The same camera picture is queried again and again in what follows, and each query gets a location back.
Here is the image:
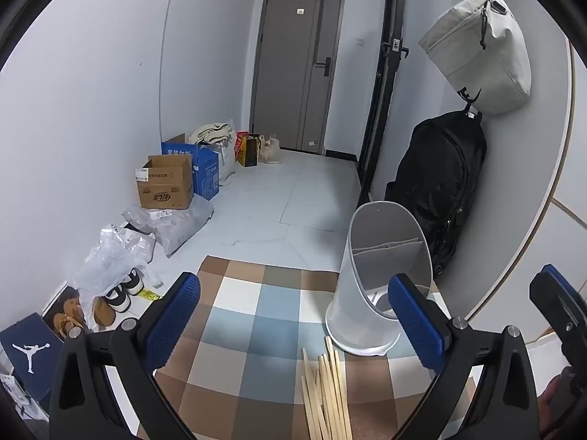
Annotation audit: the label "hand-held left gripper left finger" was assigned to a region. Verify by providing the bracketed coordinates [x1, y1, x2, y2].
[48, 271, 203, 440]

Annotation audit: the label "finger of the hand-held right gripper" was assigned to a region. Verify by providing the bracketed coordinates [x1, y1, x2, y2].
[529, 263, 587, 367]

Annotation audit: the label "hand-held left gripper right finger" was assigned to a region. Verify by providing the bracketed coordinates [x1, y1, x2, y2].
[387, 272, 539, 440]

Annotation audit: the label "white plastic utensil holder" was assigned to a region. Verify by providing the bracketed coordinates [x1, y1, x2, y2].
[325, 201, 434, 357]

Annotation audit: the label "bundle of wooden chopsticks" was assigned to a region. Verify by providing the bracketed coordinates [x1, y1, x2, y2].
[300, 335, 354, 440]

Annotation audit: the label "white black sneaker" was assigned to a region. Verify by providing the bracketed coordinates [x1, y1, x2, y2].
[121, 268, 145, 296]
[103, 282, 131, 315]

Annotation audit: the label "brown boot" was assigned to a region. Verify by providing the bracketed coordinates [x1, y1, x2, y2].
[93, 297, 116, 327]

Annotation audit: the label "checkered brown blue mat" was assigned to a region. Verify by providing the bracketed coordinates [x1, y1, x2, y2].
[138, 255, 482, 440]

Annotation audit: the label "white plastic mailer bag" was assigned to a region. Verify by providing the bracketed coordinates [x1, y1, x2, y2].
[98, 224, 157, 267]

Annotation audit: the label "crumpled clear plastic bag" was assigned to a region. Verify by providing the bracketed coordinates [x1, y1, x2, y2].
[68, 238, 159, 305]

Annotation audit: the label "grey plastic mailer bag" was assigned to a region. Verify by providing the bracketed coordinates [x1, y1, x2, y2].
[122, 197, 215, 258]

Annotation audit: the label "brown cardboard box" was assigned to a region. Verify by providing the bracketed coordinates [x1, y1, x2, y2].
[135, 153, 194, 210]

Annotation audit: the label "black backpack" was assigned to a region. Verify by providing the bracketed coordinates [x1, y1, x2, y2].
[384, 109, 488, 278]

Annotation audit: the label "blue cardboard box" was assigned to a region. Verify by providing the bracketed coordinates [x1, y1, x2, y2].
[161, 134, 220, 201]

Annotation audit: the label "blue shoebox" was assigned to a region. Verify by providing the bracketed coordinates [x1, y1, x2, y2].
[0, 312, 67, 415]

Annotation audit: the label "white paper sheets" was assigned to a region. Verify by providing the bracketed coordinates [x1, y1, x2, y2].
[0, 373, 49, 422]

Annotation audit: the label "black paper bag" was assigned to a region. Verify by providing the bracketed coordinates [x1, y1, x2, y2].
[237, 134, 260, 168]

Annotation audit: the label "beige folded cloth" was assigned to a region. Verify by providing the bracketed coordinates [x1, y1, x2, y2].
[189, 122, 232, 146]

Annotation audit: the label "beige plastic bag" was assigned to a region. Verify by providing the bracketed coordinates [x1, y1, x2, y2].
[258, 135, 283, 165]

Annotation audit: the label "beige canvas bag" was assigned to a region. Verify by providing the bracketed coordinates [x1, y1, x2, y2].
[418, 0, 533, 116]

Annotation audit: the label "grey door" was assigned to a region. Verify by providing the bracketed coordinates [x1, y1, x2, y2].
[251, 0, 346, 152]

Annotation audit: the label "black metal door frame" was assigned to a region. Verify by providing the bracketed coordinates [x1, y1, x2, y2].
[357, 0, 413, 202]

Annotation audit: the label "black lever door handle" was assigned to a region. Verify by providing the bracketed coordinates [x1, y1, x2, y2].
[382, 37, 410, 59]

